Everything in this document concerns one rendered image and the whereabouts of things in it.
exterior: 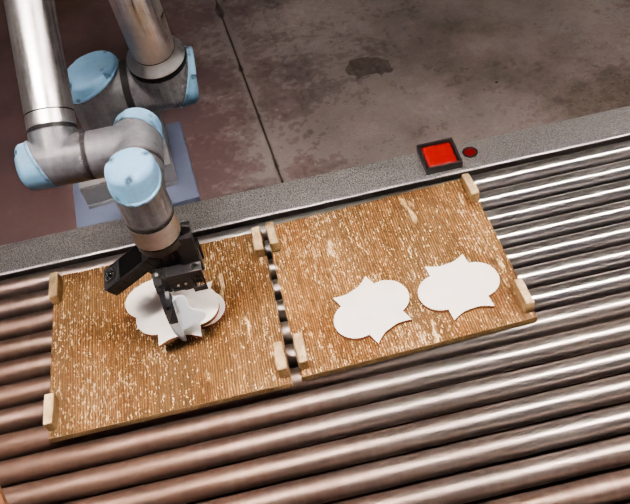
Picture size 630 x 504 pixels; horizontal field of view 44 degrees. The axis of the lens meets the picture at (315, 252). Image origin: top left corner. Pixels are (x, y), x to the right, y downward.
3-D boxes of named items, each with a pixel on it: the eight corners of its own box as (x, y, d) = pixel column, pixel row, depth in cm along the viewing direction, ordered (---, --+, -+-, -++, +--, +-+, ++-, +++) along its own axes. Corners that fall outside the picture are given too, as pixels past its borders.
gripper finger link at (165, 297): (178, 326, 128) (163, 278, 124) (168, 328, 128) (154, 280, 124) (179, 314, 132) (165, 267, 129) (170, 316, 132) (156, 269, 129)
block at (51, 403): (49, 402, 133) (42, 394, 131) (60, 399, 133) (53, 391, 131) (47, 433, 129) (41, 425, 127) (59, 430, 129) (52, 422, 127)
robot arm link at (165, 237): (126, 240, 116) (124, 201, 121) (135, 259, 119) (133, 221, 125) (176, 228, 116) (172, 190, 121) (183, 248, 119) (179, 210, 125)
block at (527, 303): (511, 287, 136) (512, 278, 134) (521, 284, 136) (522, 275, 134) (524, 314, 132) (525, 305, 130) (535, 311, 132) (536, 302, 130)
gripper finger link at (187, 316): (211, 342, 131) (198, 293, 127) (177, 350, 131) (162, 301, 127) (212, 333, 134) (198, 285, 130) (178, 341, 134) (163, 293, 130)
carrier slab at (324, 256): (266, 232, 154) (265, 226, 152) (467, 182, 156) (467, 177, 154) (302, 382, 131) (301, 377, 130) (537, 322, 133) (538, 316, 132)
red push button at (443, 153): (421, 152, 163) (421, 147, 162) (449, 146, 163) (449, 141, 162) (429, 172, 159) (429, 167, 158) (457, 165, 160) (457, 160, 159)
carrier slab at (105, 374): (56, 282, 152) (53, 277, 151) (263, 235, 153) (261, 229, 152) (51, 443, 129) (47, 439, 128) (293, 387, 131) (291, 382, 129)
